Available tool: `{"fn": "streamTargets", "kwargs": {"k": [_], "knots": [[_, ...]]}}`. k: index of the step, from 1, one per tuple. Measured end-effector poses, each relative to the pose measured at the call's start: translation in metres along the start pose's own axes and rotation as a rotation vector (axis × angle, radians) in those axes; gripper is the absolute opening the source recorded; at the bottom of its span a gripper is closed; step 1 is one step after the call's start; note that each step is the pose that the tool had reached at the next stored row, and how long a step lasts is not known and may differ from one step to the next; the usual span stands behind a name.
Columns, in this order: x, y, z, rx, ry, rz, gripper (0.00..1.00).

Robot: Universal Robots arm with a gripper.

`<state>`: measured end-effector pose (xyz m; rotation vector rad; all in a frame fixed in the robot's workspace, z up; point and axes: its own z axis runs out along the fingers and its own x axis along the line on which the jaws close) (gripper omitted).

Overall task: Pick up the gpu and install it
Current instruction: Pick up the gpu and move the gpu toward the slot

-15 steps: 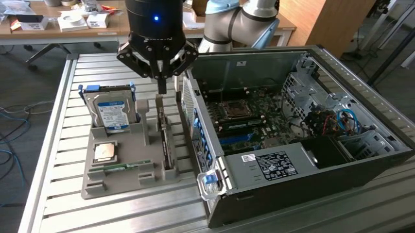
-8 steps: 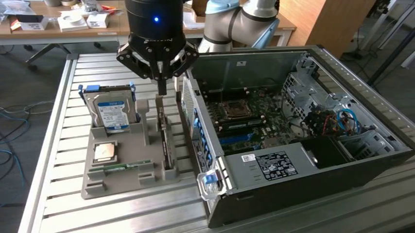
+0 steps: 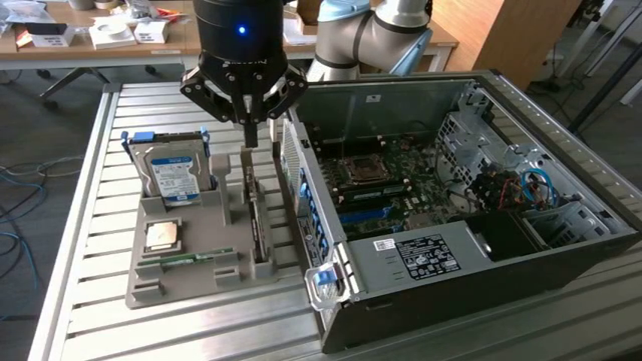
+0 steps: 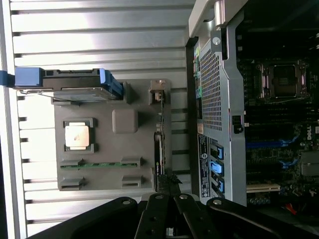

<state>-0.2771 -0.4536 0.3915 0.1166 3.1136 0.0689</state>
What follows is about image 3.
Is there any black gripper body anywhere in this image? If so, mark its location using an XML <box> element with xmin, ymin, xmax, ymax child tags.
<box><xmin>192</xmin><ymin>0</ymin><xmax>296</xmax><ymax>99</ymax></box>

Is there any green graphics card with fan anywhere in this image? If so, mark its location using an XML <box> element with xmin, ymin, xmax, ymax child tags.
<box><xmin>239</xmin><ymin>145</ymin><xmax>276</xmax><ymax>265</ymax></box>

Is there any white paper stack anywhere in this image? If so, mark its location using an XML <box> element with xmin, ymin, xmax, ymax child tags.
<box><xmin>283</xmin><ymin>17</ymin><xmax>317</xmax><ymax>46</ymax></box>

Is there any open cardboard box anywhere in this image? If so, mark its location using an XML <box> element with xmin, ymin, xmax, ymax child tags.
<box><xmin>295</xmin><ymin>0</ymin><xmax>321</xmax><ymax>27</ymax></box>

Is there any small white labelled box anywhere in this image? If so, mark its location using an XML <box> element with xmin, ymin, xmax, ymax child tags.
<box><xmin>133</xmin><ymin>20</ymin><xmax>169</xmax><ymax>44</ymax></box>

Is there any hard disk in blue caddy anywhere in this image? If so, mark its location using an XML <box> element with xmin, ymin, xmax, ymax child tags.
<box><xmin>121</xmin><ymin>126</ymin><xmax>211</xmax><ymax>207</ymax></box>

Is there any CPU socket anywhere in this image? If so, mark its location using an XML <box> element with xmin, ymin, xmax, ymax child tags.
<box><xmin>340</xmin><ymin>156</ymin><xmax>391</xmax><ymax>185</ymax></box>

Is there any white box with tape roll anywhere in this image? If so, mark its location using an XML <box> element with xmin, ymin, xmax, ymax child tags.
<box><xmin>88</xmin><ymin>17</ymin><xmax>139</xmax><ymax>50</ymax></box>

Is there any long wooden desk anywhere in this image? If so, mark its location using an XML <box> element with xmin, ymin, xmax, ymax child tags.
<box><xmin>0</xmin><ymin>0</ymin><xmax>460</xmax><ymax>82</ymax></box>

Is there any installed RAM stick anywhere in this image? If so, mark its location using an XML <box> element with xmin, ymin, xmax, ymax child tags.
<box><xmin>344</xmin><ymin>184</ymin><xmax>405</xmax><ymax>202</ymax></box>

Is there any blue expansion slot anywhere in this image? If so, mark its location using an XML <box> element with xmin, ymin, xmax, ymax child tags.
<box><xmin>340</xmin><ymin>207</ymin><xmax>392</xmax><ymax>223</ymax></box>

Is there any white box with black lid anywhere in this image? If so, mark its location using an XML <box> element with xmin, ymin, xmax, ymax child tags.
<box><xmin>24</xmin><ymin>22</ymin><xmax>76</xmax><ymax>48</ymax></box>

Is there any green motherboard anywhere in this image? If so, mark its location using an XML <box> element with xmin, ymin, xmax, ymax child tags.
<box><xmin>317</xmin><ymin>133</ymin><xmax>452</xmax><ymax>241</ymax></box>

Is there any silver CPU chip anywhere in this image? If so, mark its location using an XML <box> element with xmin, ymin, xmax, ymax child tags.
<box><xmin>143</xmin><ymin>221</ymin><xmax>180</xmax><ymax>250</ymax></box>

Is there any grey plastic parts rack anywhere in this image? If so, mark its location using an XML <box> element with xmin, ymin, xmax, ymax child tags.
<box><xmin>123</xmin><ymin>153</ymin><xmax>284</xmax><ymax>310</ymax></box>

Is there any metal disk bay cage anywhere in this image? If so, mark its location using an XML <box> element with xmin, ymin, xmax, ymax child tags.
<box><xmin>434</xmin><ymin>111</ymin><xmax>506</xmax><ymax>184</ymax></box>

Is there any green RAM stick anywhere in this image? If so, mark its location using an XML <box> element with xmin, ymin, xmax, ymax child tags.
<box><xmin>157</xmin><ymin>247</ymin><xmax>236</xmax><ymax>266</ymax></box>

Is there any wooden cabinet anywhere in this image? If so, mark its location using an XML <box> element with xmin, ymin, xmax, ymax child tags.
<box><xmin>430</xmin><ymin>0</ymin><xmax>586</xmax><ymax>91</ymax></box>

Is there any grey power supply unit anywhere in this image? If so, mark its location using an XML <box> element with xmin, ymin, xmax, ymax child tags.
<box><xmin>347</xmin><ymin>220</ymin><xmax>491</xmax><ymax>294</ymax></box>

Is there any blue case latch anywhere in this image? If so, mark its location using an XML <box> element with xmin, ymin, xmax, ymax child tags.
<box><xmin>309</xmin><ymin>269</ymin><xmax>335</xmax><ymax>289</ymax></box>

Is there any open black PC case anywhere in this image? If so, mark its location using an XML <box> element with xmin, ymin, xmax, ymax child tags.
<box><xmin>268</xmin><ymin>69</ymin><xmax>642</xmax><ymax>354</ymax></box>

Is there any grey floor cable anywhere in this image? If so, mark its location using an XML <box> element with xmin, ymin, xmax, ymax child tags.
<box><xmin>0</xmin><ymin>156</ymin><xmax>84</xmax><ymax>178</ymax></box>

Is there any coloured power wire bundle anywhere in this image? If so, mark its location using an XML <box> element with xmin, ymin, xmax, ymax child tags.
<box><xmin>470</xmin><ymin>168</ymin><xmax>527</xmax><ymax>211</ymax></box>

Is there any blue floor cable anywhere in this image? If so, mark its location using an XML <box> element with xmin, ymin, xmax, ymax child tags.
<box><xmin>0</xmin><ymin>165</ymin><xmax>46</xmax><ymax>321</ymax></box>

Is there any blue SATA wire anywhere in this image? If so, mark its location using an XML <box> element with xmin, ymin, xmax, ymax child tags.
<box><xmin>519</xmin><ymin>168</ymin><xmax>562</xmax><ymax>208</ymax></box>

